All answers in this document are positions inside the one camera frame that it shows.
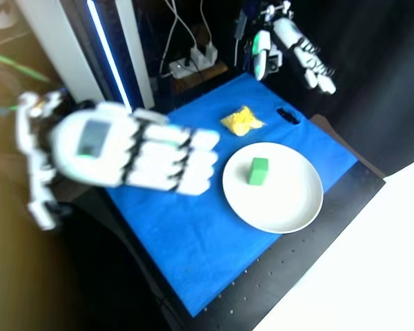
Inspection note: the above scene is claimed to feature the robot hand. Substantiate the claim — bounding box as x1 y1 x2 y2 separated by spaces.
50 101 221 197
251 17 337 96

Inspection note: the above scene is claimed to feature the bag of yellow beads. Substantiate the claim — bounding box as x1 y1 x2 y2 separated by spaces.
219 105 267 138

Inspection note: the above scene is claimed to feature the green block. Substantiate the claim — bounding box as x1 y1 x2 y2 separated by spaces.
247 157 269 186

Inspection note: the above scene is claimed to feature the white round plate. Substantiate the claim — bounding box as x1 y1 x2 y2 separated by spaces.
221 141 324 234

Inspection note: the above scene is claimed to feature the grey hanging adapter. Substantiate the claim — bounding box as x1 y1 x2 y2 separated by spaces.
234 9 250 67

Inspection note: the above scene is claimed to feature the white power strip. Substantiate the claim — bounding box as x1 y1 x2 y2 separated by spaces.
189 40 218 69

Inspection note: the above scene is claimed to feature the brown wooden box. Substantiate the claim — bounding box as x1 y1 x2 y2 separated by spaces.
168 63 228 96

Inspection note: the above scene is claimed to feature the blue light strip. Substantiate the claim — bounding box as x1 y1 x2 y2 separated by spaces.
86 0 134 111

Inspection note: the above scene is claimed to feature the black curtain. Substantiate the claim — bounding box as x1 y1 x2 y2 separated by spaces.
296 0 414 179

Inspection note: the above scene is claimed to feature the white square adapter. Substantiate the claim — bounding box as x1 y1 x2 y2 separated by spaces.
168 58 198 79

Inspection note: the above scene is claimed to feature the white column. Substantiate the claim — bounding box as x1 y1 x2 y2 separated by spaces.
15 0 156 111

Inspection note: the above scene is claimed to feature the blue cloth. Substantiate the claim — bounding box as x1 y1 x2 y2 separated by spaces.
105 72 359 317

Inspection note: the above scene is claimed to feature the black perforated board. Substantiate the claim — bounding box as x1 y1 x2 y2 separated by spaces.
179 161 386 331

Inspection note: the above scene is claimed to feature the white cable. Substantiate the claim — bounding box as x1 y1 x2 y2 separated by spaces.
199 0 214 45
157 0 181 77
164 0 199 51

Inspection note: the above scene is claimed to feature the green cable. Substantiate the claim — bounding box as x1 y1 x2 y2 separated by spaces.
0 50 51 83

